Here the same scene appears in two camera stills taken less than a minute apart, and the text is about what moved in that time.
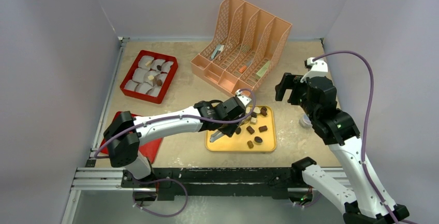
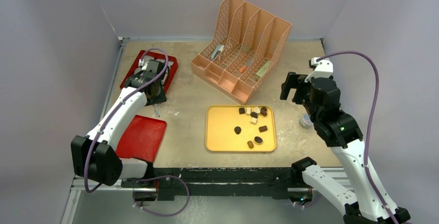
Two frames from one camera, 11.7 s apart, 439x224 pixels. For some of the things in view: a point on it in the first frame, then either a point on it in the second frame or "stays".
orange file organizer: x=245 y=49 stays
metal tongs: x=215 y=135 to x=158 y=113
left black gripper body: x=229 y=128 to x=159 y=98
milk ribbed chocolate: x=250 y=144 stays
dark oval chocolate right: x=258 y=139 stays
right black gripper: x=292 y=88 stays
